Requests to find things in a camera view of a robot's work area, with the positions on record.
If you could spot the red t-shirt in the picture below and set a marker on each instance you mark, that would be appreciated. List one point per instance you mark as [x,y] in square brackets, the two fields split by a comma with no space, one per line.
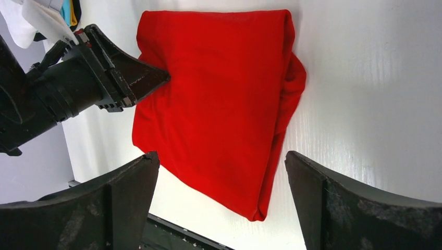
[219,124]

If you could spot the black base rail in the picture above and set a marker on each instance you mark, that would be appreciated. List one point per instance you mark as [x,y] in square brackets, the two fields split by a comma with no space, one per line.
[159,233]

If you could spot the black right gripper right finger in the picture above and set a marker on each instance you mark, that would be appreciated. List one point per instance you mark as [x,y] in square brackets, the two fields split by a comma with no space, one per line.
[338,212]

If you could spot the folded yellow t-shirt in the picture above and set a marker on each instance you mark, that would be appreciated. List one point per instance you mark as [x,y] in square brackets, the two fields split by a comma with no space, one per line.
[73,19]

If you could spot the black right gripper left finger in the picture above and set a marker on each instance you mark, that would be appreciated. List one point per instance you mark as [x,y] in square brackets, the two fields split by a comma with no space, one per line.
[107,212]

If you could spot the folded blue t-shirt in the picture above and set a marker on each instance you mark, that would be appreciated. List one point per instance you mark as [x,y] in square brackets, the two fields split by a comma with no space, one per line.
[65,11]

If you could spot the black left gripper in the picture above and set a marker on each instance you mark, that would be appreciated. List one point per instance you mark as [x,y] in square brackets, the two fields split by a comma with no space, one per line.
[69,79]

